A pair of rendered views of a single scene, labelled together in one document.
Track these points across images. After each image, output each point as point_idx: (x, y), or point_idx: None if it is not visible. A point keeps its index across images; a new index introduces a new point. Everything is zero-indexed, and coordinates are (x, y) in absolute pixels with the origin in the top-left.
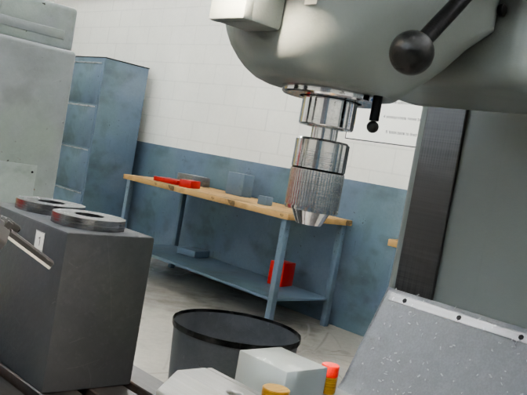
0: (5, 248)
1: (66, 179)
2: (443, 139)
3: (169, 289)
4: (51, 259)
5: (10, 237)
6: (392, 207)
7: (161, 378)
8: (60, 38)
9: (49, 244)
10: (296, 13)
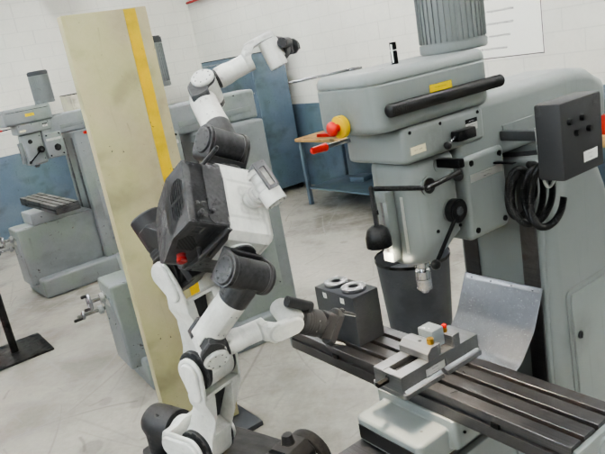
0: (328, 303)
1: None
2: None
3: (355, 211)
4: (355, 313)
5: (344, 313)
6: None
7: (374, 282)
8: (248, 111)
9: (346, 302)
10: (405, 254)
